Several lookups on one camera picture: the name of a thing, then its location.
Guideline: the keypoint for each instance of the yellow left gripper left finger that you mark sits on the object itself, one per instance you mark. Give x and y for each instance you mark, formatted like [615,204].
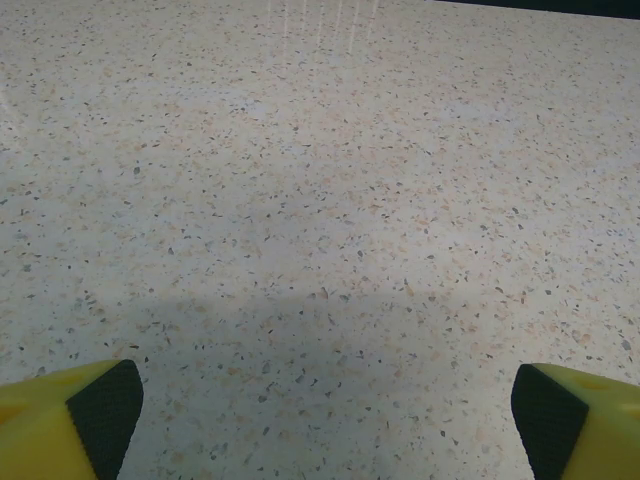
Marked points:
[45,430]

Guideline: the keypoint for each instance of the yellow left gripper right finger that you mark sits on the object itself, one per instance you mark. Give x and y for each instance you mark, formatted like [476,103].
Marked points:
[590,430]

